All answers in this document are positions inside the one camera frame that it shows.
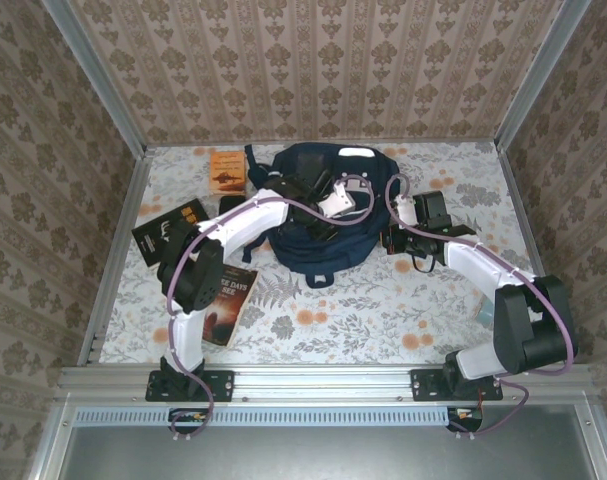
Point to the navy blue backpack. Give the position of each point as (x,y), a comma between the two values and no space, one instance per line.
(308,255)

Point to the orange paperback book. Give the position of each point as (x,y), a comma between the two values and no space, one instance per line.
(228,175)

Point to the small light blue object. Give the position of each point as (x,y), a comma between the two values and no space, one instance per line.
(484,315)

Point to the Three Days to See book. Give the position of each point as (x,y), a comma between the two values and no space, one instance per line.
(233,310)

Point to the black cover book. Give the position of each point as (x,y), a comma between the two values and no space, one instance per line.
(150,237)

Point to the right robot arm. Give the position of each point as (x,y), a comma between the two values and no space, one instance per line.
(473,260)

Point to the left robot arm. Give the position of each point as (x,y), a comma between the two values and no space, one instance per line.
(243,222)

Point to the black base connector housing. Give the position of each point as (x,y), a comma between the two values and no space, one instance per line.
(185,422)
(470,422)

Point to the grey metal sheet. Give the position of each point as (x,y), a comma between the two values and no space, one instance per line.
(333,455)

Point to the aluminium side rail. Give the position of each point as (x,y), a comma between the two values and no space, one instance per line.
(522,210)
(115,255)

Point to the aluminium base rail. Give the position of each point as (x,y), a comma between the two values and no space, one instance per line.
(323,385)

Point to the aluminium frame post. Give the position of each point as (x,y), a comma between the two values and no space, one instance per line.
(99,75)
(540,75)

